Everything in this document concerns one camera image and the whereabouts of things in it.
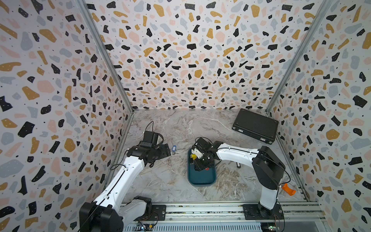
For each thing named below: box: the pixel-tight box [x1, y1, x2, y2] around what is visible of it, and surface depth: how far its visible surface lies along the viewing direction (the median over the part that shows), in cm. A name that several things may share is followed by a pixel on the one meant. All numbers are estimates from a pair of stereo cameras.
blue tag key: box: [171, 145, 177, 155], surface depth 100 cm
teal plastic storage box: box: [187, 136, 222, 187], surface depth 80 cm
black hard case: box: [231, 108, 279, 145], surface depth 108 cm
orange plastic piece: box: [282, 183, 297, 197], surface depth 83 cm
